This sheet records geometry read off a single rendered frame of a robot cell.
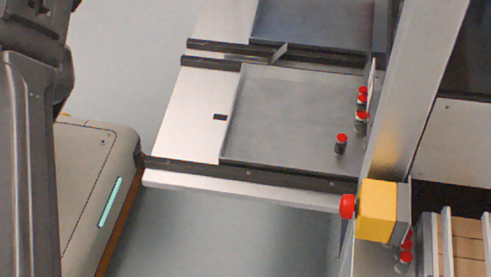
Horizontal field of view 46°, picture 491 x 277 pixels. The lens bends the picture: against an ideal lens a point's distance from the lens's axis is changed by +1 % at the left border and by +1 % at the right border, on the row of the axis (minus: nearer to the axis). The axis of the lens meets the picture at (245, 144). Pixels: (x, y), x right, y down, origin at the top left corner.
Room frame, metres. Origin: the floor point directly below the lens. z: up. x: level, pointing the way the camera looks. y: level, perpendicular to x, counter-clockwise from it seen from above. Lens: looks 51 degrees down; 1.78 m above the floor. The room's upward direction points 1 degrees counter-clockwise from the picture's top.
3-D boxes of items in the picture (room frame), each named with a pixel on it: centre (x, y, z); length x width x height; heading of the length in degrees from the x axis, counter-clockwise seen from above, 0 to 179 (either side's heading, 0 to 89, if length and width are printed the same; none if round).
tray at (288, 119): (0.75, -0.14, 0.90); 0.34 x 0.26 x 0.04; 80
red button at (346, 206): (0.50, -0.17, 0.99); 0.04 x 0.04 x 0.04; 80
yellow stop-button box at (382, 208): (0.49, -0.21, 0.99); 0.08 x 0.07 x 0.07; 80
